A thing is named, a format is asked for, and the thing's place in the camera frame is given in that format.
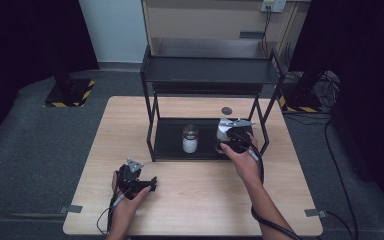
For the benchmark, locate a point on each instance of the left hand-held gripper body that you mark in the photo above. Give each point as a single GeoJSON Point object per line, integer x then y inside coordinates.
{"type": "Point", "coordinates": [128, 180]}

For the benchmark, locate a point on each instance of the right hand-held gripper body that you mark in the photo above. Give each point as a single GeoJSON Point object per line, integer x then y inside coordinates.
{"type": "Point", "coordinates": [238, 141]}

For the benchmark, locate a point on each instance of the person's right hand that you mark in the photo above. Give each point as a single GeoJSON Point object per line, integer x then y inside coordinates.
{"type": "Point", "coordinates": [246, 166]}

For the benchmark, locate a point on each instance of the person's left hand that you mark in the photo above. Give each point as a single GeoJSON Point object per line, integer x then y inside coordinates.
{"type": "Point", "coordinates": [125, 208]}

